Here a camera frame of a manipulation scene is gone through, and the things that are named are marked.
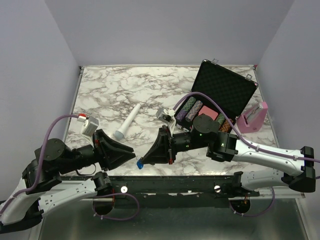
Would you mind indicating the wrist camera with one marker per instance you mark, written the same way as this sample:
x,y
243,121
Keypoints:
x,y
167,116
89,127

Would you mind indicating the white cylindrical tube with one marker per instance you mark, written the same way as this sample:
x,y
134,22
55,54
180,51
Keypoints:
x,y
121,132

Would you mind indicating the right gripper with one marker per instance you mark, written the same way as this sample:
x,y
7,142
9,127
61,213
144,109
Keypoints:
x,y
164,151

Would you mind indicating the black poker chip case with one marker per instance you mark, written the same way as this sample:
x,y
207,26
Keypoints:
x,y
229,90

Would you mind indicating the pink card holder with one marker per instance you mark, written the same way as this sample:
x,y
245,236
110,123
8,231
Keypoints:
x,y
253,119

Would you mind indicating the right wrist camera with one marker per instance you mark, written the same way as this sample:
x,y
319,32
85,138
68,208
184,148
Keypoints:
x,y
167,116

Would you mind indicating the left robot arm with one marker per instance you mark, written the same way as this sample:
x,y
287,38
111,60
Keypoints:
x,y
29,203

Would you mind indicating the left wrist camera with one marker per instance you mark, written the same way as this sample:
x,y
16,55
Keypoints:
x,y
89,127

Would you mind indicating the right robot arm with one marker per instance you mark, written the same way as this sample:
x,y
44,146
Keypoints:
x,y
284,167

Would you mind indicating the aluminium frame rail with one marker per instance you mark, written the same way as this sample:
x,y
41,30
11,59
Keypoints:
x,y
280,192

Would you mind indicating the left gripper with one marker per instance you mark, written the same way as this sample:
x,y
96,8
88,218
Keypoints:
x,y
115,160

